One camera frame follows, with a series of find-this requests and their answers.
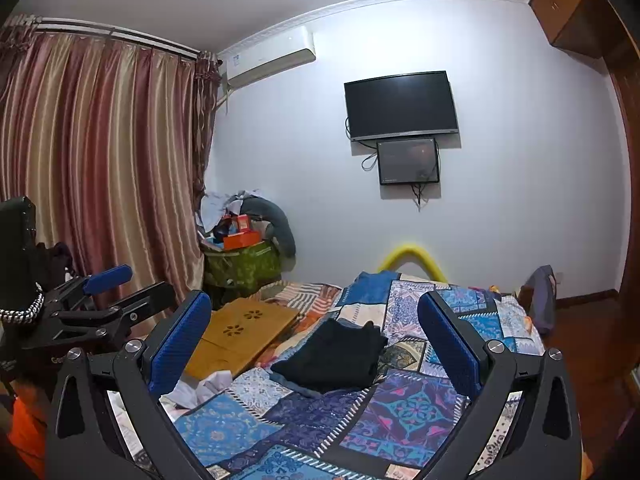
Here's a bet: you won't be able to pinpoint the white quilted blanket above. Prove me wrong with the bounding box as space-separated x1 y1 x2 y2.
106 389 147 463

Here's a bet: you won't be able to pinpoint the curtain rail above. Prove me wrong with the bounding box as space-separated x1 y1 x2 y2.
4 14 219 64

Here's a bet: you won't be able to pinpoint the orange jacket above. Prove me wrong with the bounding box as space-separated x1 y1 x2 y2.
9 392 50 478

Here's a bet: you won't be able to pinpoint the black wall television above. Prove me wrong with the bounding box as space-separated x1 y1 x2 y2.
343 70 461 143

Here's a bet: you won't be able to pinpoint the blue jeans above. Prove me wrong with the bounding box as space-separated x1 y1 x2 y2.
270 370 328 399

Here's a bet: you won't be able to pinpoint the wooden lap desk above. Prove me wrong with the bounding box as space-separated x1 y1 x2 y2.
183 297 301 382

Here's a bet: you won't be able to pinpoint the blue patchwork blanket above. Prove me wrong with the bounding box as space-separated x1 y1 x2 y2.
160 270 547 480

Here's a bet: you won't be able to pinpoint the grey backpack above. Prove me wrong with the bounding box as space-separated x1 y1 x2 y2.
524 264 557 337

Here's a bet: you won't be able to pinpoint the striped cloth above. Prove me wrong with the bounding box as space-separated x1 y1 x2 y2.
259 281 345 332

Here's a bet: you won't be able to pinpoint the grey long pillow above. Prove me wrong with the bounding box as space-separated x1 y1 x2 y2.
239 194 298 261

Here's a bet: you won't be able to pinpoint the small wall monitor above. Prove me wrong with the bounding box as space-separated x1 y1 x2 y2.
376 137 441 186

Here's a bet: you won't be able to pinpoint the orange box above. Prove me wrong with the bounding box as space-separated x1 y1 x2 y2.
222 231 264 252

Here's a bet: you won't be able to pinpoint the white dotted cloth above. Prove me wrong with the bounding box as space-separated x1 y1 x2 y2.
160 369 234 412

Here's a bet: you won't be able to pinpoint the green patterned bag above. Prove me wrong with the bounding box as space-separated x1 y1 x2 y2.
202 241 281 307

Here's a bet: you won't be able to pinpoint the striped pink curtain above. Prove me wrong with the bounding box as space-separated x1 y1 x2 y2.
0 22 222 313

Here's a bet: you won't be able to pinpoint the brown wooden wardrobe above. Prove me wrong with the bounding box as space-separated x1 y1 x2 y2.
527 0 640 376

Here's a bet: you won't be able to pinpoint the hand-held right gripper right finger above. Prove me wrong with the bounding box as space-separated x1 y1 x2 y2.
417 290 584 480

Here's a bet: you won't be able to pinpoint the yellow foam tube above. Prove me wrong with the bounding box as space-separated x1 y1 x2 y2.
377 242 454 287

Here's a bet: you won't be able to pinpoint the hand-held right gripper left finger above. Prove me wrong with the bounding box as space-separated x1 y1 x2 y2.
45 290 213 480

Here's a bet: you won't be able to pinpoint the crumpled white paper pile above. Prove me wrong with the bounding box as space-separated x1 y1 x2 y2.
199 189 264 233

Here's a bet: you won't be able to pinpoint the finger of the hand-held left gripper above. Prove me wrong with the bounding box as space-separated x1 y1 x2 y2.
22 281 179 352
44 265 134 311

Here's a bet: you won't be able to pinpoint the white air conditioner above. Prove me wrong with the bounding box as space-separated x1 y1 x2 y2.
217 27 317 89

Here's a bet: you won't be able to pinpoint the black pants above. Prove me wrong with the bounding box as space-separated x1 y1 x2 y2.
270 319 390 395

